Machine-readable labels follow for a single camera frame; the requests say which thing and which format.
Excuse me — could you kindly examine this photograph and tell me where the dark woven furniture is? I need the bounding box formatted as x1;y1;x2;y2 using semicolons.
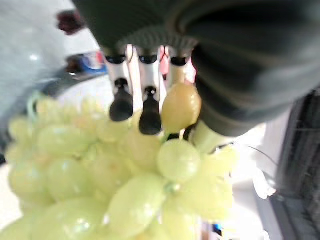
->
271;87;320;240

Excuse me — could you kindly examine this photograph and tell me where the blue and white packet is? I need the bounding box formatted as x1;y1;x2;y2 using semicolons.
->
66;51;107;76

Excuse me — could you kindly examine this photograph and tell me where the green grape bunch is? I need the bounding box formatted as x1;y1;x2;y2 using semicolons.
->
0;82;240;240

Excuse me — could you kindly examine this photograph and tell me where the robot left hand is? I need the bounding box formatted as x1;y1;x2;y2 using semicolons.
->
71;0;320;154

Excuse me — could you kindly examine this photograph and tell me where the pink object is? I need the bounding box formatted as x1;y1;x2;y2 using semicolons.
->
159;45;171;81

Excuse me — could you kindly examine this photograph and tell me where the dark red fruit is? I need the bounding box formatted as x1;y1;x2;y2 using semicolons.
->
56;10;85;36

